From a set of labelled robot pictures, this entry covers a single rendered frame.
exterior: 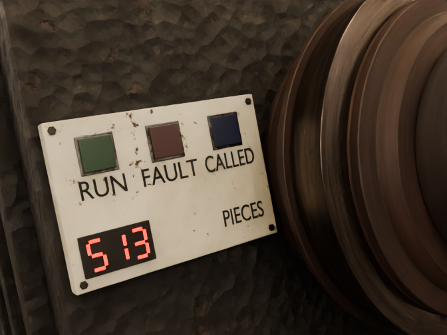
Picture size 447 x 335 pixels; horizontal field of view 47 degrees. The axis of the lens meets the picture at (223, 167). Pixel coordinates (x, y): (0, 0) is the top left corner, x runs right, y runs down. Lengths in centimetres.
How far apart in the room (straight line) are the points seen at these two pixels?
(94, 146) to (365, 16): 33
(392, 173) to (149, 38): 31
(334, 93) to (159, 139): 20
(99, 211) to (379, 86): 33
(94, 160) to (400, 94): 33
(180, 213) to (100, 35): 22
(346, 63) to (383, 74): 4
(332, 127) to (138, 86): 23
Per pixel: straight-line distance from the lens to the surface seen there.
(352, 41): 58
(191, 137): 60
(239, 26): 69
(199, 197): 60
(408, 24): 63
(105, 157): 55
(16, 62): 58
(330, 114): 54
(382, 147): 56
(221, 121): 61
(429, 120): 57
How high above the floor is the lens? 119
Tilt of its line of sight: 3 degrees down
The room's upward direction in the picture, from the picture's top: 11 degrees counter-clockwise
